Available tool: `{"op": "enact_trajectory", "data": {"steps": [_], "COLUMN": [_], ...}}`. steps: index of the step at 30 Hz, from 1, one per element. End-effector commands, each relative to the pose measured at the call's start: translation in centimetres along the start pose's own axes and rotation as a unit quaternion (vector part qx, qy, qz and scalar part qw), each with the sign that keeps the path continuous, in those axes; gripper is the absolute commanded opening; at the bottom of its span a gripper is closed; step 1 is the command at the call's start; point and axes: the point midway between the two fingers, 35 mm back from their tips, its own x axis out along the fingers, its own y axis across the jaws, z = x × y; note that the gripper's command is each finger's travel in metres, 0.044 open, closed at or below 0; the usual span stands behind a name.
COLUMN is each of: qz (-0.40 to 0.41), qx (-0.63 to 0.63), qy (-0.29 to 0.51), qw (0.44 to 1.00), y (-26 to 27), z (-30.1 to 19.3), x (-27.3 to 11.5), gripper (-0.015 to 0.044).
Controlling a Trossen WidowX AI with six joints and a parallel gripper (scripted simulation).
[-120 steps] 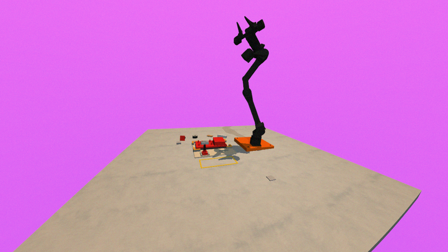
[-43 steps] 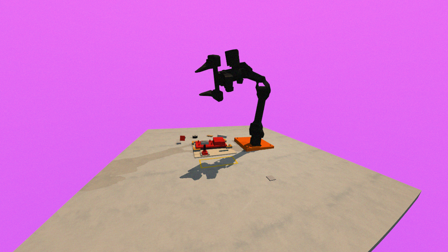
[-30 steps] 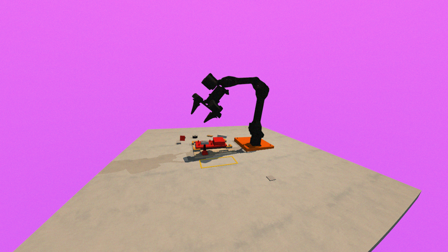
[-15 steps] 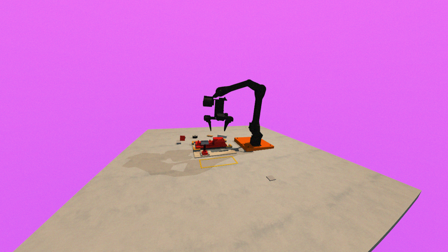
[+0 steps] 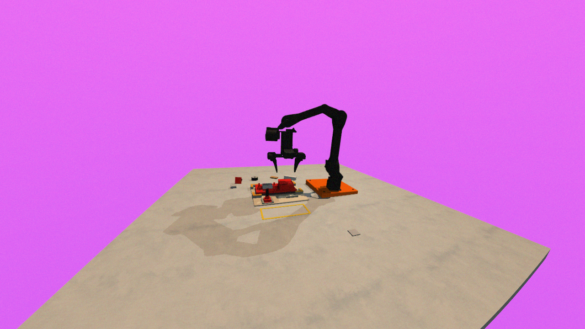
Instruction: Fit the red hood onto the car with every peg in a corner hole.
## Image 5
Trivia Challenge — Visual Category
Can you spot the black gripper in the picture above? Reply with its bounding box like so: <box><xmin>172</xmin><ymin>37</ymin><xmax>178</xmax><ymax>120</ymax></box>
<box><xmin>267</xmin><ymin>142</ymin><xmax>306</xmax><ymax>172</ymax></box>

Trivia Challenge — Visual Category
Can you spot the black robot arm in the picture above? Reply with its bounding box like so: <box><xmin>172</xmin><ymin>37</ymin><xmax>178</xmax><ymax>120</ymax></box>
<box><xmin>265</xmin><ymin>104</ymin><xmax>347</xmax><ymax>191</ymax></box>

